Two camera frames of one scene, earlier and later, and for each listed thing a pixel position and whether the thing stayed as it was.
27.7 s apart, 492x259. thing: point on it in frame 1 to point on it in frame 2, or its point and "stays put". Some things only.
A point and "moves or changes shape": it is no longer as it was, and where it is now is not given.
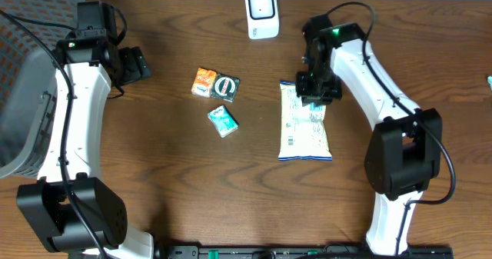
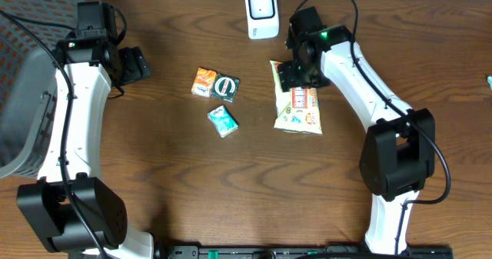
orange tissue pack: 203,82 stays put
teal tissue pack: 222,120 stays put
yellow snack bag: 303,133 moves or changes shape
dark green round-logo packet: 224,87 stays put
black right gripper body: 317,86 to 296,72
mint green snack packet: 489,79 stays put
